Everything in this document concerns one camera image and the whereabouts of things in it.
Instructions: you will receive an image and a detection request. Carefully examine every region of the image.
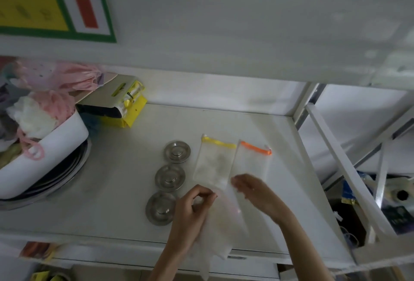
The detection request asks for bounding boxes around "person's left hand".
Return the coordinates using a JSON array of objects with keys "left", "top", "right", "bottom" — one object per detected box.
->
[{"left": 166, "top": 184, "right": 218, "bottom": 254}]

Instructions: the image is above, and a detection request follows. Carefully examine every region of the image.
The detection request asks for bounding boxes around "person's right hand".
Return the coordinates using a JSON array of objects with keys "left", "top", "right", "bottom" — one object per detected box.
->
[{"left": 230, "top": 174, "right": 292, "bottom": 226}]

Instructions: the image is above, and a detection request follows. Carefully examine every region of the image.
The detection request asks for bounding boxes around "white mesh bag pink ribbon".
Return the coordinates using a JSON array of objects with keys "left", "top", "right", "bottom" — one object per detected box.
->
[{"left": 193, "top": 190, "right": 250, "bottom": 281}]

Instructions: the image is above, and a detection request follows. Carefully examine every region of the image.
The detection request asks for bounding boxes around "person's left forearm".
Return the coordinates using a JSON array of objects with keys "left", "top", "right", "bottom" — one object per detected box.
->
[{"left": 146, "top": 240, "right": 202, "bottom": 281}]

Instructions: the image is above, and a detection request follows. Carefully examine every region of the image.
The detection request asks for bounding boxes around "person's right forearm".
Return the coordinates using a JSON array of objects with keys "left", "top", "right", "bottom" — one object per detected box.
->
[{"left": 274, "top": 212, "right": 335, "bottom": 281}]

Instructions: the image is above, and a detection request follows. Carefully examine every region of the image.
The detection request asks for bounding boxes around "white mesh bag orange ribbon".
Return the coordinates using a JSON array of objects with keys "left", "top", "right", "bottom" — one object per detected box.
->
[{"left": 230, "top": 140, "right": 272, "bottom": 184}]

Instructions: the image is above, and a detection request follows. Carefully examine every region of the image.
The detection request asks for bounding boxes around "white mesh bag yellow ribbon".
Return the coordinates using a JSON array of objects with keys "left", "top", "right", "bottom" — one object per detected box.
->
[{"left": 193, "top": 134, "right": 237, "bottom": 191}]

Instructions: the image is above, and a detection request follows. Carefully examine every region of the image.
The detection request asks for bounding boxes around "round steel sink stopper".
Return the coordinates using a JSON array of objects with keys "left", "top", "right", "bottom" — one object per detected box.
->
[
  {"left": 145, "top": 192, "right": 178, "bottom": 226},
  {"left": 155, "top": 163, "right": 186, "bottom": 192},
  {"left": 163, "top": 140, "right": 191, "bottom": 164}
]

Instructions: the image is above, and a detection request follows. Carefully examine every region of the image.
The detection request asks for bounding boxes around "white metal shelf rack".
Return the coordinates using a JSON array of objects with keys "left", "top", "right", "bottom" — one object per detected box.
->
[{"left": 0, "top": 46, "right": 414, "bottom": 275}]

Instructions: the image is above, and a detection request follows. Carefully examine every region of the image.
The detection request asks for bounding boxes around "yellow cardboard hanging package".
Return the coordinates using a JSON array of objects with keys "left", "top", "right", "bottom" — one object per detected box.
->
[{"left": 75, "top": 75, "right": 148, "bottom": 129}]

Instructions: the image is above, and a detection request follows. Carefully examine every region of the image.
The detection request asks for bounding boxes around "stack of round metal plates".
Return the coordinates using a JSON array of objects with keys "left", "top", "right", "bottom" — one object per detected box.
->
[{"left": 0, "top": 139, "right": 92, "bottom": 211}]

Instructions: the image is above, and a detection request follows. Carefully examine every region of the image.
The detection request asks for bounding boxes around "white plastic basin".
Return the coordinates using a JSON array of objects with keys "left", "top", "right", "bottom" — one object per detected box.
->
[{"left": 0, "top": 109, "right": 89, "bottom": 200}]

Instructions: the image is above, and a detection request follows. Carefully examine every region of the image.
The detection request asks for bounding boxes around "clear bottle with black cap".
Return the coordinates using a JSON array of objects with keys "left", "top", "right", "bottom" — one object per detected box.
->
[{"left": 382, "top": 179, "right": 414, "bottom": 210}]

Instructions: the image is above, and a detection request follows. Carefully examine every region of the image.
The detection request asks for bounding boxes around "black box with gold print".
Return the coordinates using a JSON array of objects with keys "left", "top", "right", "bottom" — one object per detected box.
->
[{"left": 383, "top": 205, "right": 414, "bottom": 235}]

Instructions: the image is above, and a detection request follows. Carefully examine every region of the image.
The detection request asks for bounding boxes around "pink and white bath sponge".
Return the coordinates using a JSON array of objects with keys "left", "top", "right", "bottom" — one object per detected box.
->
[{"left": 6, "top": 90, "right": 75, "bottom": 139}]

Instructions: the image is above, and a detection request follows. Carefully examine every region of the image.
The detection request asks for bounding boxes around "pink plastic bag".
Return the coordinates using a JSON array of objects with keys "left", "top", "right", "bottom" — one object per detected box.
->
[{"left": 13, "top": 60, "right": 105, "bottom": 92}]

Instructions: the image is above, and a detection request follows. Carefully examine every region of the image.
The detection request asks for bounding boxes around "yellow green red poster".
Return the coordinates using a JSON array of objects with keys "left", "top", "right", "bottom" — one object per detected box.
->
[{"left": 0, "top": 0, "right": 117, "bottom": 44}]

